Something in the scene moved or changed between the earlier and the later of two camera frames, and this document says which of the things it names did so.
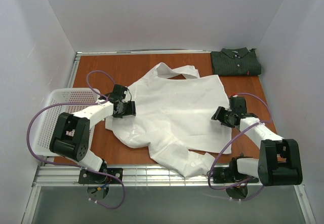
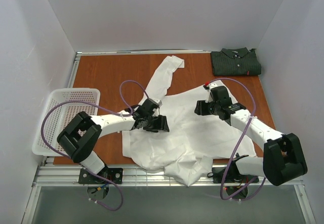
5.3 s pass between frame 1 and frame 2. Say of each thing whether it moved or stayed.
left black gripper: moved
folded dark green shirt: stayed
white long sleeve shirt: moved
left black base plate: stayed
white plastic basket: stayed
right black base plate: stayed
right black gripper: moved
